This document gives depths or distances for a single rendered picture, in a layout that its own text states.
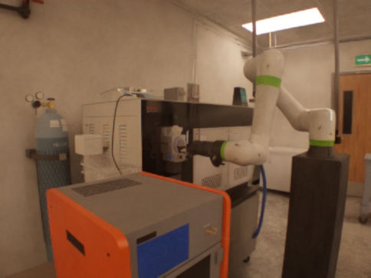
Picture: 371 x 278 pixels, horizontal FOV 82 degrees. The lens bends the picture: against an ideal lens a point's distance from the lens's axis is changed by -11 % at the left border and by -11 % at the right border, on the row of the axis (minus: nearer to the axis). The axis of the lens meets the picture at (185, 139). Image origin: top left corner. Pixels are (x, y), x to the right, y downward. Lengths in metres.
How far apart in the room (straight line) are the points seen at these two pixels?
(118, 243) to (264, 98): 0.86
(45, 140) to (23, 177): 0.48
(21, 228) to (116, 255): 1.84
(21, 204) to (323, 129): 2.15
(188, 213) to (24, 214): 1.81
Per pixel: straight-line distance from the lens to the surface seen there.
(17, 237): 2.29
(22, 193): 2.19
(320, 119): 1.29
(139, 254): 0.50
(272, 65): 1.13
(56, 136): 1.79
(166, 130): 1.25
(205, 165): 1.57
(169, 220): 0.53
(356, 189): 4.86
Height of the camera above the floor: 1.34
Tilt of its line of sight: 5 degrees down
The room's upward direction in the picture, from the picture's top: straight up
